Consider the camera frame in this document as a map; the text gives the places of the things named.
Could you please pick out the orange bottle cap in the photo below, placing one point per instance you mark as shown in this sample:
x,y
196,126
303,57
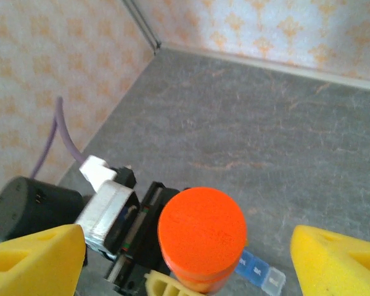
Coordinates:
x,y
203,228

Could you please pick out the blue pill organizer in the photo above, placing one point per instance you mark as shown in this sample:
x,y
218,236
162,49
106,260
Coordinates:
x,y
259,271

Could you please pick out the orange pill bottle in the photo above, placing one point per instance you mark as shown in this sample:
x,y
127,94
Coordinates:
x,y
203,287

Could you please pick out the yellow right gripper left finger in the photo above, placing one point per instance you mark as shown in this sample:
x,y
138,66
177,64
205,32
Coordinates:
x,y
34,268

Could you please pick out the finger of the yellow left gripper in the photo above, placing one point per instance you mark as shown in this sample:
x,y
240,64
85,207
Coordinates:
x,y
160,286

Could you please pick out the aluminium corner post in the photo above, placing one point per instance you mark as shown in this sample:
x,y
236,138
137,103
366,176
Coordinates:
x,y
143,24

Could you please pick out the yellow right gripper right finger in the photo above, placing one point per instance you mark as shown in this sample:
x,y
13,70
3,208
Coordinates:
x,y
333,268

